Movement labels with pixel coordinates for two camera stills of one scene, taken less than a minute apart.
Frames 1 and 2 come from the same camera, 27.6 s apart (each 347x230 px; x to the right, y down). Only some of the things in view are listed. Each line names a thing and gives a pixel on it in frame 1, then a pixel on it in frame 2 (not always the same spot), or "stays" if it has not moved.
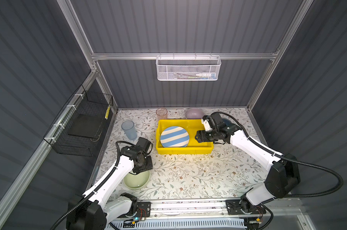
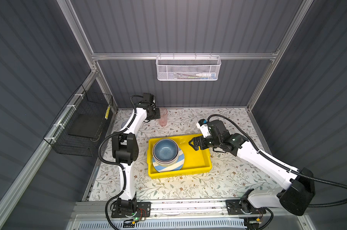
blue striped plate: (174, 136) → (174, 166)
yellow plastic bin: (192, 146) → (194, 161)
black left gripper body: (147, 164) → (155, 114)
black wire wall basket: (77, 130) stays
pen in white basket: (201, 75) stays
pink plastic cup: (161, 113) stays
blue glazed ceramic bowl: (226, 121) → (165, 150)
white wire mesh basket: (188, 68) stays
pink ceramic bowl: (194, 113) → (166, 163)
